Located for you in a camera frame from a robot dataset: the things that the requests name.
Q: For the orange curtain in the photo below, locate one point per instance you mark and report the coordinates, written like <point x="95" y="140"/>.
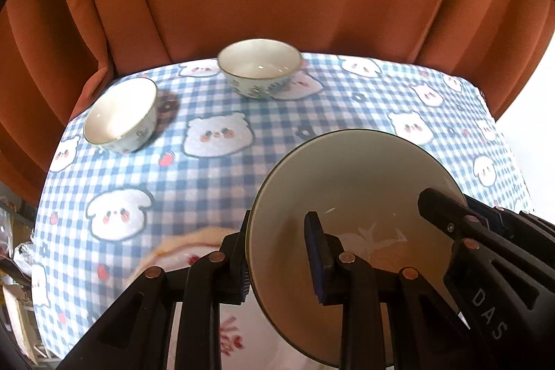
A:
<point x="57" y="55"/>

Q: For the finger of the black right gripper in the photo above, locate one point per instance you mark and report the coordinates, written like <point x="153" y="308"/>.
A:
<point x="527" y="231"/>
<point x="505" y="294"/>

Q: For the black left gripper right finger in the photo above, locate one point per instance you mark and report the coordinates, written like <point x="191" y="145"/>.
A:
<point x="388" y="319"/>

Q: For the small floral bowl left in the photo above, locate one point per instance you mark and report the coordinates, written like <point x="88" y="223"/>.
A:
<point x="124" y="117"/>

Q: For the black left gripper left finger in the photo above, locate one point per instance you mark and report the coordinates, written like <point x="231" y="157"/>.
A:
<point x="135" y="331"/>

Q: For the blue checkered cartoon tablecloth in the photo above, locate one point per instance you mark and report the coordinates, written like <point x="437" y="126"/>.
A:
<point x="101" y="212"/>

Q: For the blue pattern small bowl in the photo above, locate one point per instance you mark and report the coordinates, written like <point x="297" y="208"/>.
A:
<point x="259" y="67"/>

